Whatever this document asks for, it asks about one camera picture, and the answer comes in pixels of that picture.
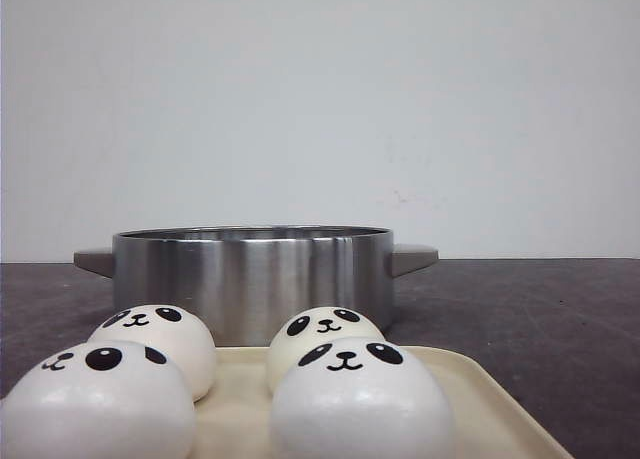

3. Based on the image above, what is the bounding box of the panda bun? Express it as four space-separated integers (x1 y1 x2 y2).
270 337 455 458
89 304 217 401
1 341 196 458
266 306 384 394

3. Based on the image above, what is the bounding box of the stainless steel pot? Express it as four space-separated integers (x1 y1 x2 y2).
73 225 439 346

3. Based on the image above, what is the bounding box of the beige plastic tray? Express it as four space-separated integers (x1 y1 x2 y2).
186 346 565 458

